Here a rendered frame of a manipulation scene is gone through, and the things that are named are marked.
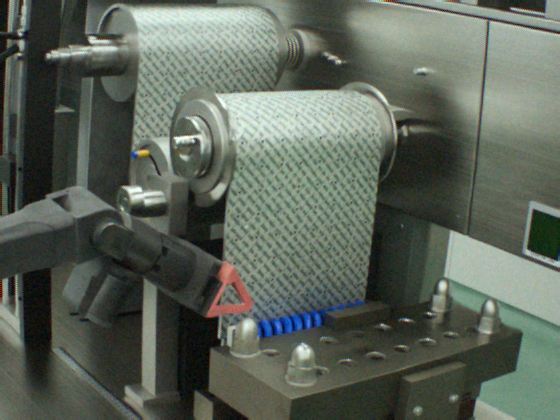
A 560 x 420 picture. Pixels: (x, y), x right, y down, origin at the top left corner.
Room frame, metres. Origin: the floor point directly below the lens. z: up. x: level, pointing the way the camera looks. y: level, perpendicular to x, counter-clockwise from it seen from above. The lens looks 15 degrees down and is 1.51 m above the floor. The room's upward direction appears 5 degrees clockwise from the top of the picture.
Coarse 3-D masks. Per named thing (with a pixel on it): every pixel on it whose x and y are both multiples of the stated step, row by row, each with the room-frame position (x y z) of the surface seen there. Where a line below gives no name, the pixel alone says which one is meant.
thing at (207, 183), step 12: (192, 108) 1.23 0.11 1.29; (204, 108) 1.21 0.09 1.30; (216, 120) 1.19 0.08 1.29; (216, 132) 1.18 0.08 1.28; (384, 132) 1.33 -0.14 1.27; (216, 144) 1.18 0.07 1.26; (384, 144) 1.33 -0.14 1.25; (216, 156) 1.18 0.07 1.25; (216, 168) 1.18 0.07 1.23; (192, 180) 1.22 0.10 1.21; (204, 180) 1.20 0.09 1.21; (216, 180) 1.18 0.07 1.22; (204, 192) 1.20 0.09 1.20
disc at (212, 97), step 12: (192, 96) 1.24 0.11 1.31; (204, 96) 1.22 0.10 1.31; (216, 96) 1.20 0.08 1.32; (180, 108) 1.26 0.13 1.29; (216, 108) 1.20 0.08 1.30; (228, 120) 1.17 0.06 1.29; (228, 132) 1.17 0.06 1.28; (228, 144) 1.17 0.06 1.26; (228, 156) 1.17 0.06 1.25; (228, 168) 1.17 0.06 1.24; (228, 180) 1.17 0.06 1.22; (192, 192) 1.23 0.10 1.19; (216, 192) 1.18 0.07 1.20; (204, 204) 1.20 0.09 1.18
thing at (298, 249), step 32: (256, 192) 1.20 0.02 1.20; (288, 192) 1.23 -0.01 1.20; (320, 192) 1.26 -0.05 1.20; (352, 192) 1.29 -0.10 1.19; (224, 224) 1.18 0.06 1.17; (256, 224) 1.20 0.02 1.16; (288, 224) 1.23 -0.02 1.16; (320, 224) 1.26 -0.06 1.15; (352, 224) 1.29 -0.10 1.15; (224, 256) 1.17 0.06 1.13; (256, 256) 1.20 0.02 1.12; (288, 256) 1.23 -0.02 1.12; (320, 256) 1.26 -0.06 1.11; (352, 256) 1.30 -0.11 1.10; (256, 288) 1.20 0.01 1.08; (288, 288) 1.23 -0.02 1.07; (320, 288) 1.27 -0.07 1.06; (352, 288) 1.30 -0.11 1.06; (224, 320) 1.18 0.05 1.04; (256, 320) 1.21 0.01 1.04
